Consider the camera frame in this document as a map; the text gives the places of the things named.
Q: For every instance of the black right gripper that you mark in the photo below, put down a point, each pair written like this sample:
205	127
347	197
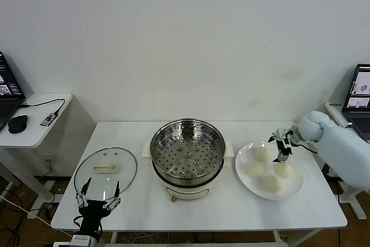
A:
293	137

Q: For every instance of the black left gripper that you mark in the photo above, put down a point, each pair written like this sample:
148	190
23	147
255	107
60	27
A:
92	212

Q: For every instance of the white steamed baozi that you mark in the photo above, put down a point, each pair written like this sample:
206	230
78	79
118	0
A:
284	170
253	169
271	184
261	154

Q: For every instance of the light blue left robot arm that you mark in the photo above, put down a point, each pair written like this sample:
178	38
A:
62	244

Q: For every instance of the light blue right robot arm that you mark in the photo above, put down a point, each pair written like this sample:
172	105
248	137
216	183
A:
341	148

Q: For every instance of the perforated stainless steel steamer pot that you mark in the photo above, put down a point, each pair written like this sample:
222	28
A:
208	140

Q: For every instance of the round white plate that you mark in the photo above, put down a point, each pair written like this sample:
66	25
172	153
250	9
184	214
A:
247	156

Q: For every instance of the white floor power strip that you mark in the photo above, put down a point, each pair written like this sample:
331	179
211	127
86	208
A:
33	214

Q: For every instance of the white side table with mouse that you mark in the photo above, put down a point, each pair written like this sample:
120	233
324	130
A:
34	137

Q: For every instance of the cream electric cooker base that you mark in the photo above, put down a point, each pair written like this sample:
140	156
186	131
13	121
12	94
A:
188	192

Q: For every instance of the small grey usb hub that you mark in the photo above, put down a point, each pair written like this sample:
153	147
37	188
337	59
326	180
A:
48	119

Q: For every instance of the grey laptop with bright screen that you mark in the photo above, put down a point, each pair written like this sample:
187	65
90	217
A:
361	85

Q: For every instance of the black computer mouse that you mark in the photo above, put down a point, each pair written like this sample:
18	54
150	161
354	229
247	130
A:
18	124

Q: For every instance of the black laptop with dark screen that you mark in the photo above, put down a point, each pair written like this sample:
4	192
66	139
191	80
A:
8	85

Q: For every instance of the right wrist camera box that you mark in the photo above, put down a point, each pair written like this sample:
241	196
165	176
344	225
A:
281	134

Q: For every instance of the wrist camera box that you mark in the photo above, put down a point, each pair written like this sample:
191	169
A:
281	134
84	241

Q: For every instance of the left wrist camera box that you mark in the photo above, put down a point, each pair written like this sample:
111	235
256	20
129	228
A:
84	241

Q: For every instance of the white wall socket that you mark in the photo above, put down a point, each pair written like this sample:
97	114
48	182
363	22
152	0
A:
49	159

